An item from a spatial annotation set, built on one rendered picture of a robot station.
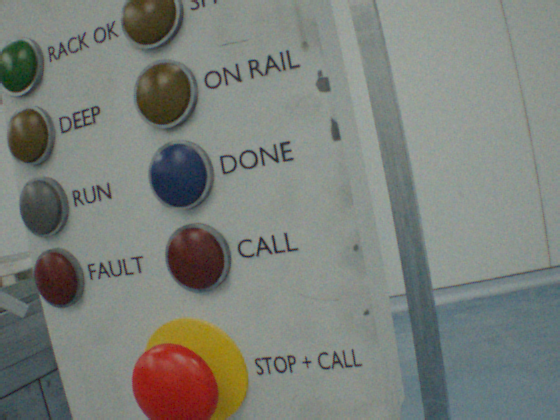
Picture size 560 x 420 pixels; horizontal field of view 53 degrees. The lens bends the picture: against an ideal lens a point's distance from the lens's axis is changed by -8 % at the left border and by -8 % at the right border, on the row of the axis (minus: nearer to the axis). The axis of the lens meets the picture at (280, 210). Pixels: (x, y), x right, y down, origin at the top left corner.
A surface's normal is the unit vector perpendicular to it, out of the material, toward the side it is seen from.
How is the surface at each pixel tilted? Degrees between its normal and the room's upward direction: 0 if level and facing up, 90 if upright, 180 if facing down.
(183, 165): 88
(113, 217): 90
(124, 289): 90
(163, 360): 65
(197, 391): 88
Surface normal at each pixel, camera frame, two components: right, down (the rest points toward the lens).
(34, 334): 0.93, -0.17
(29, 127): -0.28, 0.08
